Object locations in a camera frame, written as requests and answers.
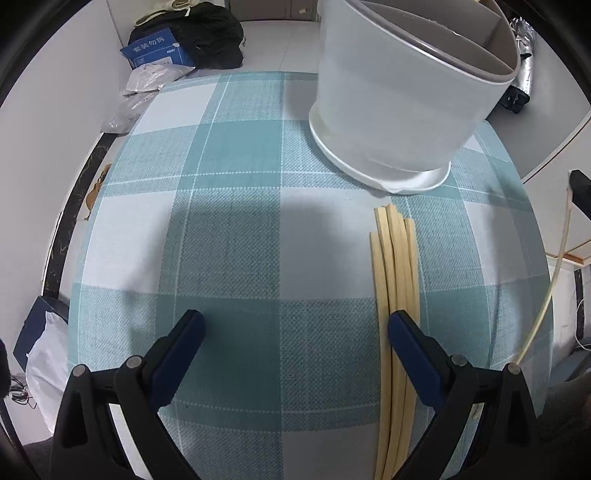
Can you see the blue cardboard box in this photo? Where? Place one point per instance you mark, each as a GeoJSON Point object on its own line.
{"type": "Point", "coordinates": [152, 50]}

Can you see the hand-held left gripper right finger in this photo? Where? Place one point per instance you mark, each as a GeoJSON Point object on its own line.
{"type": "Point", "coordinates": [415, 355]}

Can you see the white plastic bag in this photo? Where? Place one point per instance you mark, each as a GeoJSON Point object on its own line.
{"type": "Point", "coordinates": [46, 369]}

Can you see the brown shoes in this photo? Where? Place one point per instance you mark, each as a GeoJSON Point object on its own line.
{"type": "Point", "coordinates": [97, 189]}

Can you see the teal checked tablecloth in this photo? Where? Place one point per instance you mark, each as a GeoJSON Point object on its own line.
{"type": "Point", "coordinates": [231, 230]}

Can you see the black bag pile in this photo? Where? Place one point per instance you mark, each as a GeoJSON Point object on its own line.
{"type": "Point", "coordinates": [212, 37]}

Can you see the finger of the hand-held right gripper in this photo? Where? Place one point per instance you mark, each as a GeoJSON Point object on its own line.
{"type": "Point", "coordinates": [582, 187]}

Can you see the bundle of wooden chopsticks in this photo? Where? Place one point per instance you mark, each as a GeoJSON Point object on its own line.
{"type": "Point", "coordinates": [397, 267]}

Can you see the silver folded umbrella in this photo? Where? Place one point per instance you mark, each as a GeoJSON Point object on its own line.
{"type": "Point", "coordinates": [524, 60]}

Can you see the beige cloth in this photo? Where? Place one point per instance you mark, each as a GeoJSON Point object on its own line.
{"type": "Point", "coordinates": [182, 4]}

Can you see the dark blue flat box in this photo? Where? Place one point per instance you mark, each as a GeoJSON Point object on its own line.
{"type": "Point", "coordinates": [46, 304]}

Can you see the grey entrance door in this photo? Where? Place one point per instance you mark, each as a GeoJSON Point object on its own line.
{"type": "Point", "coordinates": [277, 7]}

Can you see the white utensil holder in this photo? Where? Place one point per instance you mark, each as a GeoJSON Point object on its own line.
{"type": "Point", "coordinates": [392, 115]}

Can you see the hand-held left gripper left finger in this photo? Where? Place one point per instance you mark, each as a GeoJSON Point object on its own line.
{"type": "Point", "coordinates": [178, 350]}

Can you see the single wooden chopstick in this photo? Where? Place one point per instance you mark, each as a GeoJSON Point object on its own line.
{"type": "Point", "coordinates": [557, 261]}

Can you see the dark cloth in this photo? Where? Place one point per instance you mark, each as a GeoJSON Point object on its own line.
{"type": "Point", "coordinates": [568, 424]}

